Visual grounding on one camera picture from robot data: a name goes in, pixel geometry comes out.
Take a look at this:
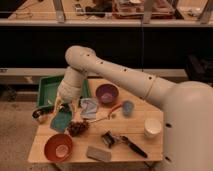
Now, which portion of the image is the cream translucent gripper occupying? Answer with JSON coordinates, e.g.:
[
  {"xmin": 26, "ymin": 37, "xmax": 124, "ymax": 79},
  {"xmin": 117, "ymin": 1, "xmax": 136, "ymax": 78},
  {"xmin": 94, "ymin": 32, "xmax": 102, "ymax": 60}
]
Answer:
[{"xmin": 53, "ymin": 95, "xmax": 79, "ymax": 115}]

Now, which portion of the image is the green sponge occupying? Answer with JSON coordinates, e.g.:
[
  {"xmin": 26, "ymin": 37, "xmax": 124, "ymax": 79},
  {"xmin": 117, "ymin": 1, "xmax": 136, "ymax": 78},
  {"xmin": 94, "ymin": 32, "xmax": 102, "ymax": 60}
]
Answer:
[{"xmin": 50, "ymin": 109, "xmax": 72, "ymax": 133}]

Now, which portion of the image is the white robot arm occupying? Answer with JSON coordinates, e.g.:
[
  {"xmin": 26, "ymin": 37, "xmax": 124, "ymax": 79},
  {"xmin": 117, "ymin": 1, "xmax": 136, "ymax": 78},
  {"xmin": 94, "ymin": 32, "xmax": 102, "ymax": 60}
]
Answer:
[{"xmin": 55, "ymin": 46, "xmax": 213, "ymax": 171}]

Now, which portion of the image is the purple bowl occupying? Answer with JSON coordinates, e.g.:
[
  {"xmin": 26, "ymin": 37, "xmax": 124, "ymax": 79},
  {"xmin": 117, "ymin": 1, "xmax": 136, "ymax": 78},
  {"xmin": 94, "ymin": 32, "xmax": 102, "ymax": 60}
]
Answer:
[{"xmin": 95, "ymin": 84, "xmax": 119, "ymax": 104}]

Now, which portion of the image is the red bowl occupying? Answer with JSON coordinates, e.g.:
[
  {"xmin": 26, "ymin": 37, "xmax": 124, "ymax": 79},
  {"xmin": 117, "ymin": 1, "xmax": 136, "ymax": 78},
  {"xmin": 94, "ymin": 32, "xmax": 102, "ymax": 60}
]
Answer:
[{"xmin": 44, "ymin": 134, "xmax": 73, "ymax": 163}]

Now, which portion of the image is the green plastic tray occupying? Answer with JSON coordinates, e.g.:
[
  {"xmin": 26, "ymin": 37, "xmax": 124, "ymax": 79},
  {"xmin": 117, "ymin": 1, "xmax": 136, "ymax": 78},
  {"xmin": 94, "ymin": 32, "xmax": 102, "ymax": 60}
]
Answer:
[{"xmin": 37, "ymin": 75, "xmax": 91, "ymax": 108}]

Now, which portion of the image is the metal measuring cup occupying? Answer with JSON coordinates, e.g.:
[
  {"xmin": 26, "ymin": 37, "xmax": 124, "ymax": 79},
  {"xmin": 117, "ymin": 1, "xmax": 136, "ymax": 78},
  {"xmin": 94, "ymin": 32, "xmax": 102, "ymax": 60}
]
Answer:
[{"xmin": 32, "ymin": 107, "xmax": 53, "ymax": 124}]

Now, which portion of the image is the light blue cloth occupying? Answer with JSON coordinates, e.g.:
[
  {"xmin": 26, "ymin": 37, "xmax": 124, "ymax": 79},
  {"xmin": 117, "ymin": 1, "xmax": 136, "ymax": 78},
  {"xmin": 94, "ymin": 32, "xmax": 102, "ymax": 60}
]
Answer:
[{"xmin": 80, "ymin": 98, "xmax": 98, "ymax": 119}]

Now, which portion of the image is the bunch of dark grapes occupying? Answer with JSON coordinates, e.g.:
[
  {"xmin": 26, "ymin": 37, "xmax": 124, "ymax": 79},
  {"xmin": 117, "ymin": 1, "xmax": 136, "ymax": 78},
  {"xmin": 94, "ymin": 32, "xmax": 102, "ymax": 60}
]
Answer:
[{"xmin": 67, "ymin": 121, "xmax": 89, "ymax": 137}]

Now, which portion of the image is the wooden table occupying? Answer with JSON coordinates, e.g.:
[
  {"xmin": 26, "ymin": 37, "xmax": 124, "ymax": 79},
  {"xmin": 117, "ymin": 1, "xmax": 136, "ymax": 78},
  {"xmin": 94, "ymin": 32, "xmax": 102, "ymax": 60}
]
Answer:
[{"xmin": 28, "ymin": 79, "xmax": 163, "ymax": 163}]

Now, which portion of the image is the black binder clip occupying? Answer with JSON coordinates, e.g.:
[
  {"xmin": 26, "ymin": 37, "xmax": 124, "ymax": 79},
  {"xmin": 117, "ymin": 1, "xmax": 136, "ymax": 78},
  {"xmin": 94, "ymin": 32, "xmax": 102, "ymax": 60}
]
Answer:
[{"xmin": 101, "ymin": 131, "xmax": 115, "ymax": 148}]

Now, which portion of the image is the grey rectangular block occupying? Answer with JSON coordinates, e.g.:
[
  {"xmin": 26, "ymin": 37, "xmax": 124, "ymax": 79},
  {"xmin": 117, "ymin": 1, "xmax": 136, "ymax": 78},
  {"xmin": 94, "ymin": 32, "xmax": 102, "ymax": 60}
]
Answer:
[{"xmin": 86, "ymin": 146, "xmax": 111, "ymax": 162}]

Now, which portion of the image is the white cup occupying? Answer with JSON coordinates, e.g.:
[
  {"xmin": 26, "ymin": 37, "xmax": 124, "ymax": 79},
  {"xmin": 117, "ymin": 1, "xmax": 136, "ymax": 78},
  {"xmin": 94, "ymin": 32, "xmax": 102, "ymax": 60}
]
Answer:
[{"xmin": 144, "ymin": 118, "xmax": 162, "ymax": 138}]

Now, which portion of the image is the black handled tool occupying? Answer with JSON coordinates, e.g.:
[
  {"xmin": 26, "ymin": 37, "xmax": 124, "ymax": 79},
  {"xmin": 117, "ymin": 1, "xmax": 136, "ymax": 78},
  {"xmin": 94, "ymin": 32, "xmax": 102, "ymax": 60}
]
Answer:
[{"xmin": 116, "ymin": 136, "xmax": 148, "ymax": 158}]

